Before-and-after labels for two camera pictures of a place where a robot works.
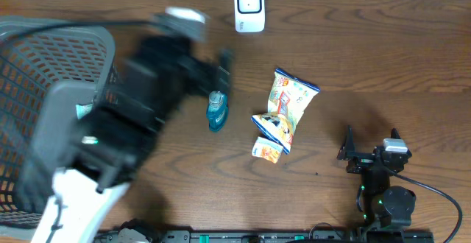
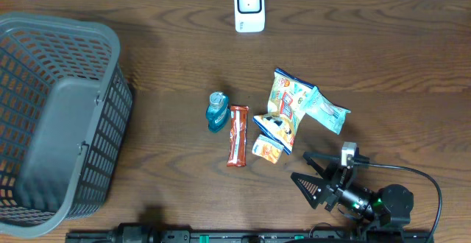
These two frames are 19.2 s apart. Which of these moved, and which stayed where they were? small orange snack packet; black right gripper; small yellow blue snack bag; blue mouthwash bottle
Moved: black right gripper
Stayed: small yellow blue snack bag; small orange snack packet; blue mouthwash bottle
